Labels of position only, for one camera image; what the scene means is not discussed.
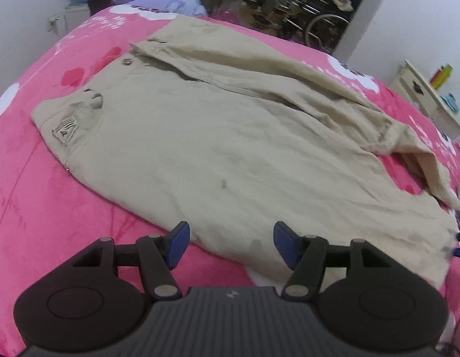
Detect beige pants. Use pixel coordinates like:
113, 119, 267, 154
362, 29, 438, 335
31, 17, 460, 289

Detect pink printed blanket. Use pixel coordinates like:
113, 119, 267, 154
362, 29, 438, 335
0, 4, 460, 357

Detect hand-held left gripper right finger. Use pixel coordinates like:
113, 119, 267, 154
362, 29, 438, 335
273, 221, 394, 301

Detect white cabinet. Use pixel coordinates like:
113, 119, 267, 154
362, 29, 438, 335
391, 59, 460, 139

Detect wheelchair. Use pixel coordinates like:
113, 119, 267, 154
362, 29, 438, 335
252, 0, 351, 52

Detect teal item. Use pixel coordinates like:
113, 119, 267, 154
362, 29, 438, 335
441, 93, 460, 112

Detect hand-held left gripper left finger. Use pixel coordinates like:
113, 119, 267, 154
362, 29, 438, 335
71, 221, 190, 301

